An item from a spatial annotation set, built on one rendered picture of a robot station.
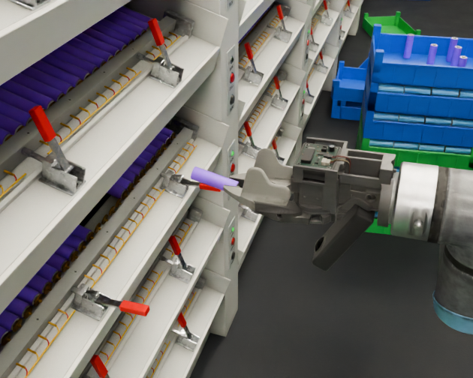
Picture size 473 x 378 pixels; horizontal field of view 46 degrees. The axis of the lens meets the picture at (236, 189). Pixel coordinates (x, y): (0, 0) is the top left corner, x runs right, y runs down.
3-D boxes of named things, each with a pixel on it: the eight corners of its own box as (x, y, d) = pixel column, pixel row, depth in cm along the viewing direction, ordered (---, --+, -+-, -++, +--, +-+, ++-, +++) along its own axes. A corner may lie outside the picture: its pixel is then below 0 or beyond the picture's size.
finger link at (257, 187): (221, 156, 71) (293, 163, 69) (224, 194, 74) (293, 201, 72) (215, 169, 69) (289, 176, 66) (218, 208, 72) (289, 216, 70)
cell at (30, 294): (-5, 277, 70) (41, 298, 69) (-14, 286, 68) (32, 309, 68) (-5, 267, 68) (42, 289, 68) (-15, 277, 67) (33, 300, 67)
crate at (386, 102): (475, 85, 155) (483, 58, 151) (489, 121, 139) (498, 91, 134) (366, 78, 159) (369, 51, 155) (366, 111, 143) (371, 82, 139)
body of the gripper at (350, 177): (302, 134, 71) (399, 145, 67) (301, 190, 76) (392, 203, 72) (286, 166, 65) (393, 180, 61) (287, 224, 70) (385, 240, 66)
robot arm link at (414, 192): (429, 211, 72) (424, 260, 65) (390, 205, 73) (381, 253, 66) (440, 151, 67) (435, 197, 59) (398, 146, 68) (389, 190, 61)
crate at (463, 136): (468, 112, 160) (475, 85, 155) (480, 148, 144) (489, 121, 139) (362, 103, 164) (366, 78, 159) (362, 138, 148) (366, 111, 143)
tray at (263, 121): (295, 97, 171) (311, 58, 162) (232, 215, 125) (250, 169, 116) (235, 72, 173) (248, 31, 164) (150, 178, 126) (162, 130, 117)
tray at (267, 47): (299, 37, 160) (317, -9, 151) (232, 141, 113) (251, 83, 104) (235, 9, 161) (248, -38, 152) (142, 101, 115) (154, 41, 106)
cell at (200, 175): (195, 163, 75) (240, 180, 74) (196, 169, 76) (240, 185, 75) (190, 175, 74) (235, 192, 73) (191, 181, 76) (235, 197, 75)
